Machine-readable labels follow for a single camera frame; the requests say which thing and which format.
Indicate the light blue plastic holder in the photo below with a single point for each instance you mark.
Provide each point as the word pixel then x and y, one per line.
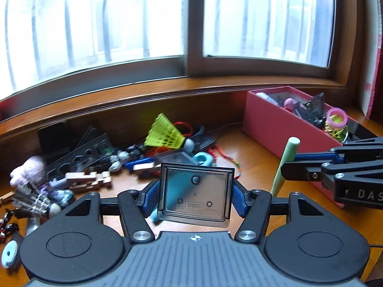
pixel 203 157

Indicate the white feather shuttlecock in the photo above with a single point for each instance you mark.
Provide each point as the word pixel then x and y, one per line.
pixel 36 201

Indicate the wooden framed window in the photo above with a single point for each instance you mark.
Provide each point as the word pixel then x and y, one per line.
pixel 188 65

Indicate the pink plush toy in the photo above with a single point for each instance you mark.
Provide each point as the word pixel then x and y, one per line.
pixel 28 170

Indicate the wooden puzzle piece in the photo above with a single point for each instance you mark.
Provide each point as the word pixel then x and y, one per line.
pixel 86 181

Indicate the blue white clip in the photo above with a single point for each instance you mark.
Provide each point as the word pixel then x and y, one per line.
pixel 134 163

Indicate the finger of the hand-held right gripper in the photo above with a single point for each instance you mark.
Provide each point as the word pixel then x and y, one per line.
pixel 317 155
pixel 299 172

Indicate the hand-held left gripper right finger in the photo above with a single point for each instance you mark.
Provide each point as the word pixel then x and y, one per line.
pixel 239 198

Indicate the red white paper bag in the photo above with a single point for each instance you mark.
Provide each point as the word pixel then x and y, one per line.
pixel 374 65

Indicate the silver glitter figure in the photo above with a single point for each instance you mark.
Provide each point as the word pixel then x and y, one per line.
pixel 119 158

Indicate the glittery dark ball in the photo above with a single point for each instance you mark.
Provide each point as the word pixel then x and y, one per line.
pixel 62 196

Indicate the light blue round tape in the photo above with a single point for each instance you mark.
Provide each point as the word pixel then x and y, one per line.
pixel 10 252

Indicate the black triangular piece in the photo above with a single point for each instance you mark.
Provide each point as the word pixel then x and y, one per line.
pixel 315 107

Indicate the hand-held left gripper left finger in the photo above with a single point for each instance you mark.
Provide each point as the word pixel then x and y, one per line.
pixel 151 197

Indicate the white small tube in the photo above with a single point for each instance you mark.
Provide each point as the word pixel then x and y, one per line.
pixel 266 96

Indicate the glossy black case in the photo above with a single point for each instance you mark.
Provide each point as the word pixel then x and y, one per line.
pixel 359 130

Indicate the pink cardboard box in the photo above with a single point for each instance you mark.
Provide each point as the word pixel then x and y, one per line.
pixel 269 119

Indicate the yellow plastic shuttlecock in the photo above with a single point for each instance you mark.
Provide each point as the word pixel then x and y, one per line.
pixel 164 131

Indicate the grey small tube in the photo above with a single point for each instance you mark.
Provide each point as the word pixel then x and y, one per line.
pixel 32 225

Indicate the transparent grey plastic lid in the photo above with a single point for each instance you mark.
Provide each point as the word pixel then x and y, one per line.
pixel 194 194

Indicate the pale green tube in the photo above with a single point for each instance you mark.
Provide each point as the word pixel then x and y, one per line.
pixel 288 151

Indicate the black plastic frame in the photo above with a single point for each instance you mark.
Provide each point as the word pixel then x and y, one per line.
pixel 86 149

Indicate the pink small figure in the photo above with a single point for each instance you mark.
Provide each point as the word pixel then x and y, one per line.
pixel 290 104

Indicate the grey plastic case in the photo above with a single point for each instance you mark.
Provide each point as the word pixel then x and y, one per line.
pixel 176 157

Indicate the black box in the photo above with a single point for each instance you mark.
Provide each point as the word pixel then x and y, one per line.
pixel 52 137

